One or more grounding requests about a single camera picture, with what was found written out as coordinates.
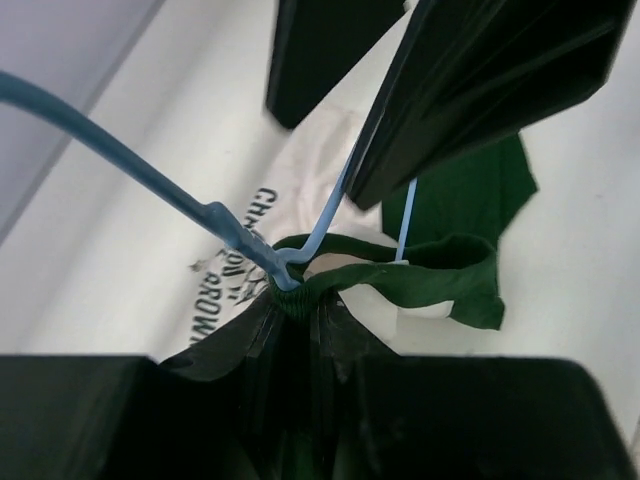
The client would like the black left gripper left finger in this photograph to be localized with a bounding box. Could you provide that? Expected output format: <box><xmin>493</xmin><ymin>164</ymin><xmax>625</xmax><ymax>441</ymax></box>
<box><xmin>1</xmin><ymin>294</ymin><xmax>286</xmax><ymax>479</ymax></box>

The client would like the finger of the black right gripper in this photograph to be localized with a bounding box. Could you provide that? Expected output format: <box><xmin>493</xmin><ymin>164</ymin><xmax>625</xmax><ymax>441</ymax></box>
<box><xmin>344</xmin><ymin>0</ymin><xmax>635</xmax><ymax>210</ymax></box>
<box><xmin>265</xmin><ymin>0</ymin><xmax>406</xmax><ymax>129</ymax></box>

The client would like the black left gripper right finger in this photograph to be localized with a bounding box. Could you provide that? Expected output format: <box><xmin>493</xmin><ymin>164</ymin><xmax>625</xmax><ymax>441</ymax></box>
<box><xmin>308</xmin><ymin>294</ymin><xmax>638</xmax><ymax>479</ymax></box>

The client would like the blue plastic hanger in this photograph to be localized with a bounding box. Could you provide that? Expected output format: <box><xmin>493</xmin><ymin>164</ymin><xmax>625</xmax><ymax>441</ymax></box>
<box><xmin>0</xmin><ymin>69</ymin><xmax>419</xmax><ymax>294</ymax></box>

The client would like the white and green t-shirt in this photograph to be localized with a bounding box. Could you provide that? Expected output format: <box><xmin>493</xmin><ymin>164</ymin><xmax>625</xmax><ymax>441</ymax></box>
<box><xmin>163</xmin><ymin>104</ymin><xmax>537</xmax><ymax>355</ymax></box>

